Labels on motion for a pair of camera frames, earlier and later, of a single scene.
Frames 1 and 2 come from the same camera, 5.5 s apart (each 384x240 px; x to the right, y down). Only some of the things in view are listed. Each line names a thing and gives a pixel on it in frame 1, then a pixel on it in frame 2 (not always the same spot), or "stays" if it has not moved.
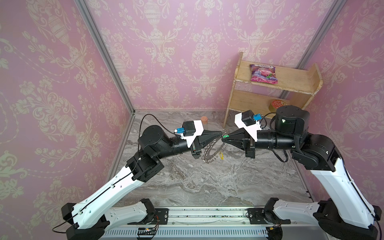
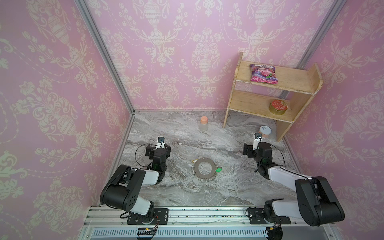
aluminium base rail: (212, 224) stays
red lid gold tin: (275, 104) stays
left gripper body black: (194, 148) → (149, 152)
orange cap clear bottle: (204, 119) stays
